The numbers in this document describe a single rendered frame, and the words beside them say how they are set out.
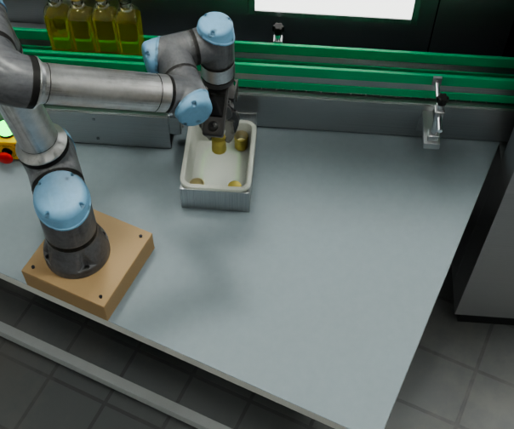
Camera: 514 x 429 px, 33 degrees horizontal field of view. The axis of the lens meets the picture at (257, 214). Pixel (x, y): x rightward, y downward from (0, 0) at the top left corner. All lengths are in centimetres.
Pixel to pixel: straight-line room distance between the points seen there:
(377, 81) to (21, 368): 144
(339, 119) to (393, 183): 22
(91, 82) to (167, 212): 62
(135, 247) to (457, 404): 122
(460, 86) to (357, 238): 46
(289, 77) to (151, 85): 61
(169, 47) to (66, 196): 38
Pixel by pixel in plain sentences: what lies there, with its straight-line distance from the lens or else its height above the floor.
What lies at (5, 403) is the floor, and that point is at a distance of 281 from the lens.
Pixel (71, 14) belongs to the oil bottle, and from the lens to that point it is 216.
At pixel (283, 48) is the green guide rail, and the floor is 95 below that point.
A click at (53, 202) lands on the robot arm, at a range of 185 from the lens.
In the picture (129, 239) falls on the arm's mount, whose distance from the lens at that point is 204.
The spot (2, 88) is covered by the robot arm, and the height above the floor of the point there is 140.
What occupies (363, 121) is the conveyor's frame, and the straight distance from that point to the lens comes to 227.
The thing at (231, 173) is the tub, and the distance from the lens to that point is 219.
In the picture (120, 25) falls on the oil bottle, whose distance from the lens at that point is 214.
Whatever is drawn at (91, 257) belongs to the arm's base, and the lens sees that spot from 196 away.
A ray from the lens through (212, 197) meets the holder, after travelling 210.
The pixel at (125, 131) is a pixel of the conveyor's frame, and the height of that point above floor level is 81.
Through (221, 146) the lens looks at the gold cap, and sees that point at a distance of 204.
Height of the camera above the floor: 251
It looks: 55 degrees down
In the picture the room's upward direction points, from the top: 1 degrees clockwise
